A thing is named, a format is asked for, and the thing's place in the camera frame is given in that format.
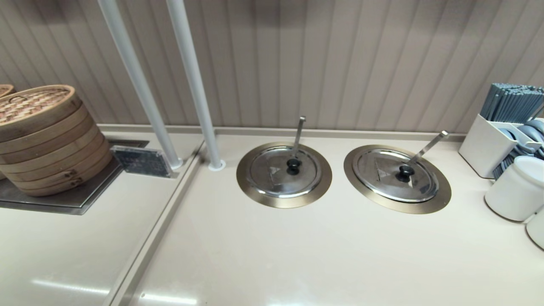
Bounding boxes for left ladle handle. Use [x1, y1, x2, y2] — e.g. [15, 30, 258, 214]
[292, 116, 306, 159]

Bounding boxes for clear acrylic label sign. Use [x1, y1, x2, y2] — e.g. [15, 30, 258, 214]
[110, 145, 178, 179]

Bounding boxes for slanted white metal pole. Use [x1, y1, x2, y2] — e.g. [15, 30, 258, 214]
[97, 0, 184, 170]

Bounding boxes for steel pot lid black knob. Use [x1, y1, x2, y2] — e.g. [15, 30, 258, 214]
[249, 146, 322, 198]
[352, 148, 440, 203]

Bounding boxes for white metal pole with flange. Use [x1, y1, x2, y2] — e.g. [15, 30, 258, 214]
[165, 0, 226, 171]

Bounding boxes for white cutlery holder box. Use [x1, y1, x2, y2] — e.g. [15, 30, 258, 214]
[458, 113, 544, 180]

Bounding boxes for steel steamer base plate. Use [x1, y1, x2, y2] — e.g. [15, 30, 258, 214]
[0, 139, 149, 215]

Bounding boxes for grey chopsticks bundle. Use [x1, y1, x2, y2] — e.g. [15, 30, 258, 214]
[480, 82, 544, 124]

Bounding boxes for steel ladle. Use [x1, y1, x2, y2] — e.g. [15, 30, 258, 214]
[407, 130, 449, 166]

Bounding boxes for white ceramic jar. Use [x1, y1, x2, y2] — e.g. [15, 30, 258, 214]
[526, 207, 544, 250]
[484, 156, 544, 222]

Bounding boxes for stacked bamboo steamer baskets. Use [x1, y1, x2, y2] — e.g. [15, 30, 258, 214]
[0, 84, 113, 197]

